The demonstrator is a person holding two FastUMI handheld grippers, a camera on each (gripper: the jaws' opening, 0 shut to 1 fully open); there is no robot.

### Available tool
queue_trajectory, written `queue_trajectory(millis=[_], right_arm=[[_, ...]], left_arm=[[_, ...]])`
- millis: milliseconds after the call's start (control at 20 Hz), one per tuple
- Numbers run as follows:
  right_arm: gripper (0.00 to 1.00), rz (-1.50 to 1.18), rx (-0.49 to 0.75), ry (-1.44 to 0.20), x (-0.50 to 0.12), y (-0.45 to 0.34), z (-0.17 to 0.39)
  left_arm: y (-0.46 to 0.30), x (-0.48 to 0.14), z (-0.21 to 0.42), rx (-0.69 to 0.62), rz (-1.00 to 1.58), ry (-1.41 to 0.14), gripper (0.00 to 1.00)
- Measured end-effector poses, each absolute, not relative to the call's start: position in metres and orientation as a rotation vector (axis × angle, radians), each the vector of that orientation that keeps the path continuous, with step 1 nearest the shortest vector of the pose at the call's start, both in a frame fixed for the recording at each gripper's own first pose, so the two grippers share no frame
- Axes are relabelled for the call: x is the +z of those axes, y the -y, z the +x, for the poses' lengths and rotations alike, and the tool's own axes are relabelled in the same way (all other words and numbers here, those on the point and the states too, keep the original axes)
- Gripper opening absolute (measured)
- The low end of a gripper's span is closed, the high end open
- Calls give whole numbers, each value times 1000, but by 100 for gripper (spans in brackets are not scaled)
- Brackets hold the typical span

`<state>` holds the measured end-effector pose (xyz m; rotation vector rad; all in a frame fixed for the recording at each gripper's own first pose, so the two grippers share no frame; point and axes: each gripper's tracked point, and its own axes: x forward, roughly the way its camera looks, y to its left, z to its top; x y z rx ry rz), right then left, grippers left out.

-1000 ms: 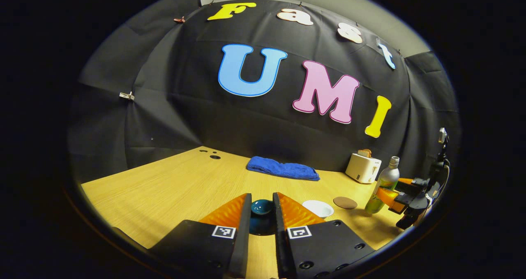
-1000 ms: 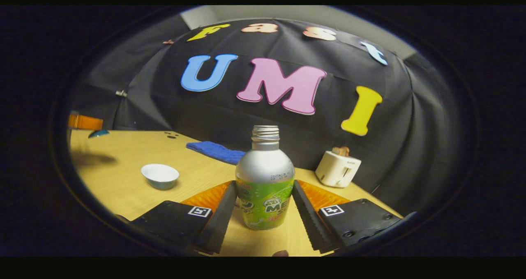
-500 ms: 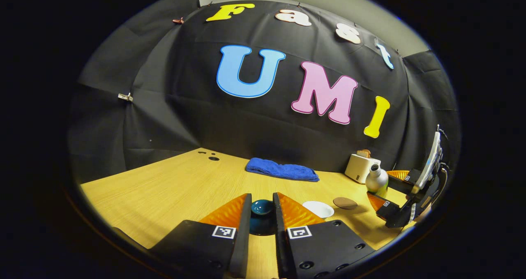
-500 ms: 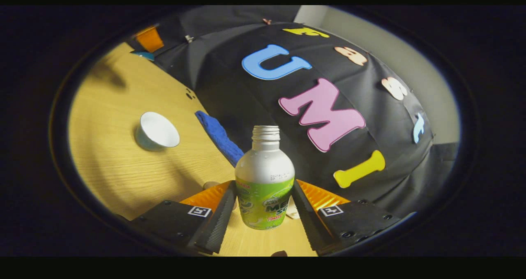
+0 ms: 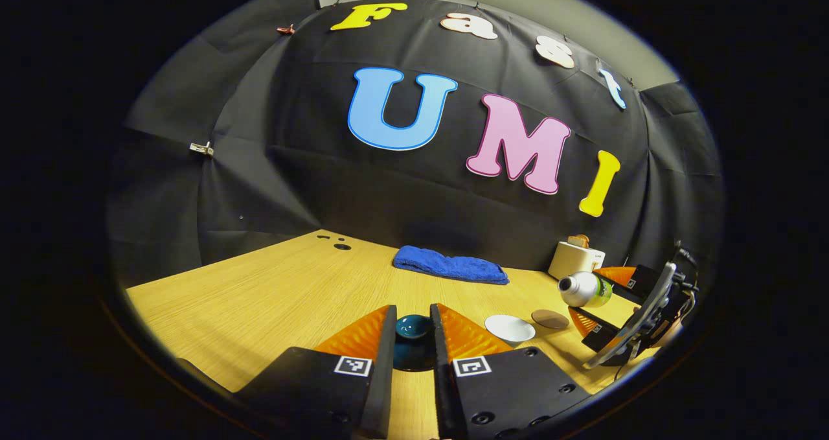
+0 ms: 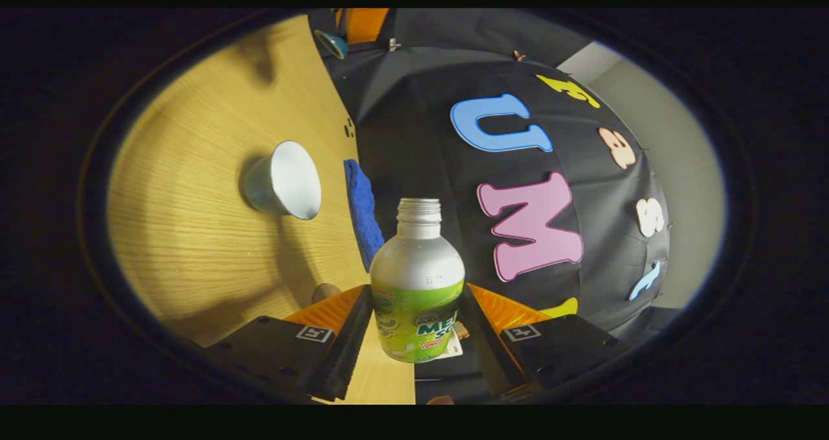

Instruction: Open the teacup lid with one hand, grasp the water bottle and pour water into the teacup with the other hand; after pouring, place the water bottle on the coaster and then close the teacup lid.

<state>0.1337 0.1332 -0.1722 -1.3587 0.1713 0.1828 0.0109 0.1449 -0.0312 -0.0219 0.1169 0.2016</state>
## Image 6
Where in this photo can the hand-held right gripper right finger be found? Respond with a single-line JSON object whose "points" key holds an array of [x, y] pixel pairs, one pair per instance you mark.
{"points": [[489, 349]]}

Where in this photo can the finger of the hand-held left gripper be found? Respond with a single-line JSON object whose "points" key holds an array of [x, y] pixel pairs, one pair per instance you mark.
{"points": [[366, 25]]}

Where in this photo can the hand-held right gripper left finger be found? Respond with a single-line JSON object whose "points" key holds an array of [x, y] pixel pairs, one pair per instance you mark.
{"points": [[346, 356]]}

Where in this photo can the round brown coaster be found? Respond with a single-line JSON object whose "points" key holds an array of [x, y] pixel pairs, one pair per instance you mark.
{"points": [[325, 292]]}

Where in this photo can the silver green water bottle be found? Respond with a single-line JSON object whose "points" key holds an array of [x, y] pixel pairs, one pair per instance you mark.
{"points": [[418, 278]]}

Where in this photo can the metal clip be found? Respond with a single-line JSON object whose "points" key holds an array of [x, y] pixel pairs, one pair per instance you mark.
{"points": [[394, 43]]}

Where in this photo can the black backdrop cloth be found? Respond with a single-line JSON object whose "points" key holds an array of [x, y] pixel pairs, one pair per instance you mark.
{"points": [[414, 135]]}

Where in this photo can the blue towel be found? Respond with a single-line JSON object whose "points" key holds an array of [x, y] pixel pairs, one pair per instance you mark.
{"points": [[364, 213]]}

